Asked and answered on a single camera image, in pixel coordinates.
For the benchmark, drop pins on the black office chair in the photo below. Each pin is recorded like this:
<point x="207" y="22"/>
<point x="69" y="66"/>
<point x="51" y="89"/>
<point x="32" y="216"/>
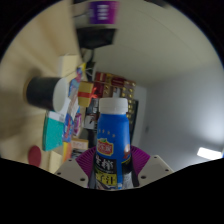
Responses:
<point x="96" y="38"/>

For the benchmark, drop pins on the large yellow notebook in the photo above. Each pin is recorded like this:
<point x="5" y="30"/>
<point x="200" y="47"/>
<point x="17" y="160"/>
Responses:
<point x="55" y="161"/>

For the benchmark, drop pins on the flat round red coaster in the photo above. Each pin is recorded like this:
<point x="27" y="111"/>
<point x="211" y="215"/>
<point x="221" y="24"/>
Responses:
<point x="34" y="156"/>

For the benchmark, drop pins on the yellow gift box red ribbon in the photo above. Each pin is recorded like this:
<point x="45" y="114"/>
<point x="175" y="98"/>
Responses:
<point x="86" y="93"/>

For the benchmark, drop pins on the teal book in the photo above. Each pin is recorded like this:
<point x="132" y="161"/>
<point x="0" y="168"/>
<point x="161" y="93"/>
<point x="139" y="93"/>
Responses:
<point x="53" y="131"/>

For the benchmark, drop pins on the purple sign board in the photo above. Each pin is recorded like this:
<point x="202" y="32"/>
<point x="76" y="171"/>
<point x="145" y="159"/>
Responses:
<point x="104" y="12"/>

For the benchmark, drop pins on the small cream notebook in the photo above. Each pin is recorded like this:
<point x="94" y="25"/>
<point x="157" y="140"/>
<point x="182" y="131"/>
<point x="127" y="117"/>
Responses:
<point x="70" y="65"/>

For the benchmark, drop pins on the black cup white inside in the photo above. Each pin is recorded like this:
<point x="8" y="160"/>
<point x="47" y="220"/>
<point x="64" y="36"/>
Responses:
<point x="41" y="93"/>

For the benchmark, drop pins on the blue drink bottle white cap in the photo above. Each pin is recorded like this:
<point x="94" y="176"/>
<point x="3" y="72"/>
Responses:
<point x="112" y="133"/>

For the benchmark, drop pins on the ceiling tube light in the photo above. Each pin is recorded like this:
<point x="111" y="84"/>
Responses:
<point x="209" y="153"/>

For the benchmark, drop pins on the wooden shelf unit with trophies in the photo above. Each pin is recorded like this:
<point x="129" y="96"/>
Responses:
<point x="116" y="86"/>

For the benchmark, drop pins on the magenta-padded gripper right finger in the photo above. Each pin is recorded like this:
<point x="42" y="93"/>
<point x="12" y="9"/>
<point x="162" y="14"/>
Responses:
<point x="141" y="160"/>

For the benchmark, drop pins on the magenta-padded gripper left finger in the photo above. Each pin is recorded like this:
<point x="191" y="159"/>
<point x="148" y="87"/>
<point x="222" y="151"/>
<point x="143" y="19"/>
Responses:
<point x="85" y="163"/>

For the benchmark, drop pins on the orange book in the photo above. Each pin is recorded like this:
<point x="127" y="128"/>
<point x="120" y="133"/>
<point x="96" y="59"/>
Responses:
<point x="67" y="151"/>

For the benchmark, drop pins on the blue colourful magazine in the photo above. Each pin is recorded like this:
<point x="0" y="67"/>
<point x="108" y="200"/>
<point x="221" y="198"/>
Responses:
<point x="68" y="128"/>

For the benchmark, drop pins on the standing orange white card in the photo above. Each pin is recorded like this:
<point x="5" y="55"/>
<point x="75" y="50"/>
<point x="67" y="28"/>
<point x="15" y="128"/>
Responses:
<point x="79" y="144"/>

